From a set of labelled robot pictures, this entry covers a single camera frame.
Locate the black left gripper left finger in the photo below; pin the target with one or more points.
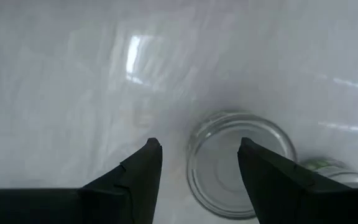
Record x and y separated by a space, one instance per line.
104 205

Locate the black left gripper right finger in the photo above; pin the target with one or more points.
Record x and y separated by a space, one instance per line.
291 202

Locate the clear glass jar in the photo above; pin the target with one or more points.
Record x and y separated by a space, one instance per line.
216 155

